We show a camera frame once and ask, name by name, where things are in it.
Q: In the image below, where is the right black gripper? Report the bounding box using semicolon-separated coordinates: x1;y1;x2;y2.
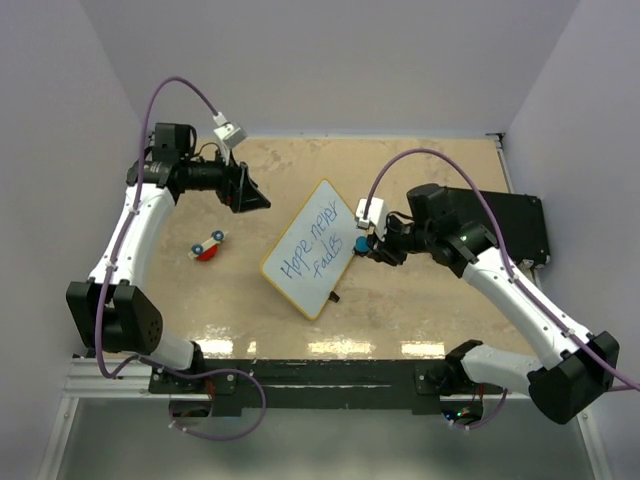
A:
367;213;434;265

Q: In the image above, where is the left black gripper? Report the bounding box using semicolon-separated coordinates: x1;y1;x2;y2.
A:
182;142;271;212

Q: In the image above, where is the blue whiteboard eraser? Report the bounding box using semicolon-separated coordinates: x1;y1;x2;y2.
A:
353;236;370;256

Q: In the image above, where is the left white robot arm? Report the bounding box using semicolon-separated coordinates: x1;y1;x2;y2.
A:
66;117;271;392

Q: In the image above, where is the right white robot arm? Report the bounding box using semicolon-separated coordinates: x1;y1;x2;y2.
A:
355;184;620;424

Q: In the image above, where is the yellow framed whiteboard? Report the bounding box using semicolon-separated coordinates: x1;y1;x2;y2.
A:
260;179;359;320

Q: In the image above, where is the red white toy car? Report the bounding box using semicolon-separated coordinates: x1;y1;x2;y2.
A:
189;230;226;262

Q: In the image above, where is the black hard case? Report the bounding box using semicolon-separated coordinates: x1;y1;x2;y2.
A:
449;187;550;270

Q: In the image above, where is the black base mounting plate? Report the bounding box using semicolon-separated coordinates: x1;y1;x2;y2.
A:
149;359;501;417

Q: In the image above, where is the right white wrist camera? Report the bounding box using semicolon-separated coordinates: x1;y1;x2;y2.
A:
354;197;389;240

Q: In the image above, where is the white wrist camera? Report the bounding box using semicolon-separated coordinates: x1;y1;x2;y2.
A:
213;113;247;165
354;197;389;240

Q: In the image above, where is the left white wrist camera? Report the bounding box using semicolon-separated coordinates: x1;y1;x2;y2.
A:
213;113;247;165

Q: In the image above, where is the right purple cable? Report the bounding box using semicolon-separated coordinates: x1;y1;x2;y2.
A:
367;148;640;431

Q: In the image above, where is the purple cable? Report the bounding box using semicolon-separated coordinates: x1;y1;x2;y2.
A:
93;76;267;441
367;148;640;431

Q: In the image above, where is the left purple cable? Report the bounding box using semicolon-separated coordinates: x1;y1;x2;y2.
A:
93;76;267;441

